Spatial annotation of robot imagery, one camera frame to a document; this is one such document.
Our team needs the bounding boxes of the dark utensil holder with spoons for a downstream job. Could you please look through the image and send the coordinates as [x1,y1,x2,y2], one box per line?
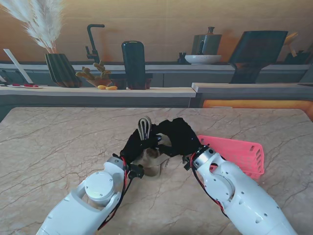
[283,31,310,65]

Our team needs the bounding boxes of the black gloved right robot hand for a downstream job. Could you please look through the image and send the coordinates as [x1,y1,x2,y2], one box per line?
[156,117,203,159]

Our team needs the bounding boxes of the tall dark cylindrical canister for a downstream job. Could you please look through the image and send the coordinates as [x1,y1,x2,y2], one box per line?
[121,41,147,90]

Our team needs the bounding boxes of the grey pot with lid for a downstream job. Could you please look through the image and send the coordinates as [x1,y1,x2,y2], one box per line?
[191,26,223,55]

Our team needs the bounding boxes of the red black arm cable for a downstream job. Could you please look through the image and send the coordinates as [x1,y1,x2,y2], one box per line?
[190,150,228,217]
[97,158,132,231]

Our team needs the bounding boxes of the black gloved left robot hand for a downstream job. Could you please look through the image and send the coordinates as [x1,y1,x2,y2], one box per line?
[119,123,162,165]

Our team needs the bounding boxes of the black kitchen faucet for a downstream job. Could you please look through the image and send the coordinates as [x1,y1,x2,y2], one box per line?
[85,23,105,65]

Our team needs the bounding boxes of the red black left arm cable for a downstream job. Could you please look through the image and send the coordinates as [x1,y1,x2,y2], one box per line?
[97,158,132,231]

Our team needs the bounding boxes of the red black right arm cable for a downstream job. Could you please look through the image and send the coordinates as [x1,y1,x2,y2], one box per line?
[190,150,228,217]

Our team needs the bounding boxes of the dark ribbed vase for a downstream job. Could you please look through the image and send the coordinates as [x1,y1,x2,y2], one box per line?
[45,53,83,88]

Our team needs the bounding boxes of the grey stone counter top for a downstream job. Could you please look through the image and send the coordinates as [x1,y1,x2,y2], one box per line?
[191,82,313,94]

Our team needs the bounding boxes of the beige woven belt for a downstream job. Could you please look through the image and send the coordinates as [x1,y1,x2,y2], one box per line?
[131,116,172,177]

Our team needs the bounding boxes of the light wood counter top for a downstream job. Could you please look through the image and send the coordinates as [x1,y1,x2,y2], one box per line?
[0,85,197,99]

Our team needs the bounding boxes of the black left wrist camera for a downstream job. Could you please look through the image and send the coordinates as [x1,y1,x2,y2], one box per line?
[129,164,144,179]

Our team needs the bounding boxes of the dark range hood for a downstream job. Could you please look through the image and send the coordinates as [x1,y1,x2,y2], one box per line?
[228,30,289,84]

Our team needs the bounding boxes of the pink plastic mesh basket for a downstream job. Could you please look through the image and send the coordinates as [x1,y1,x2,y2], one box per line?
[197,135,265,181]

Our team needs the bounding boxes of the plate with red food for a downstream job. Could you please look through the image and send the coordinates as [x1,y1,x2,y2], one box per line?
[7,83,44,89]

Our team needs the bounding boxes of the white ceramic bowl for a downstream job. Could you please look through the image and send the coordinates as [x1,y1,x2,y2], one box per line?
[184,54,223,65]

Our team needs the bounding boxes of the white leaning board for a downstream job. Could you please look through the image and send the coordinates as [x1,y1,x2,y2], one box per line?
[3,48,33,84]

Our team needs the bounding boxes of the white pampas grass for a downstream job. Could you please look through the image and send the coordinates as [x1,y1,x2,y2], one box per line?
[0,0,65,54]

